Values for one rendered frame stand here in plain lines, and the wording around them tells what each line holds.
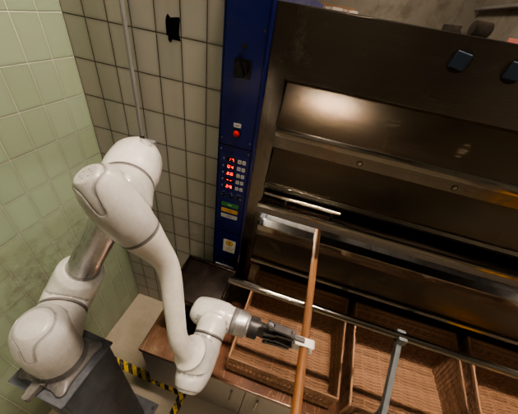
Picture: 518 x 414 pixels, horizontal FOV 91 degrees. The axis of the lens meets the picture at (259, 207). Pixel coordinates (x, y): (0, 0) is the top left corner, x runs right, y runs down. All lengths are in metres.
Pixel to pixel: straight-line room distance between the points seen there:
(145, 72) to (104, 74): 0.21
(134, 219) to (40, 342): 0.54
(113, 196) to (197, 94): 0.67
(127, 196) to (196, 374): 0.57
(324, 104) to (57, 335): 1.15
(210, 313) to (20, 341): 0.53
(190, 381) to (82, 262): 0.50
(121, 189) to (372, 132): 0.84
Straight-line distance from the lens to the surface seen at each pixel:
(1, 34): 1.29
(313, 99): 1.03
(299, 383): 0.96
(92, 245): 0.93
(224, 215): 1.34
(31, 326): 1.05
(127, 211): 0.59
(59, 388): 1.21
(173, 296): 0.77
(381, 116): 1.05
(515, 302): 1.76
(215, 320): 0.95
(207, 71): 1.10
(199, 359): 0.90
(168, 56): 1.17
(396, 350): 1.26
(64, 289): 1.11
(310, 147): 1.07
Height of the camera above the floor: 2.09
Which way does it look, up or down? 39 degrees down
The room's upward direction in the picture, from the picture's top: 11 degrees clockwise
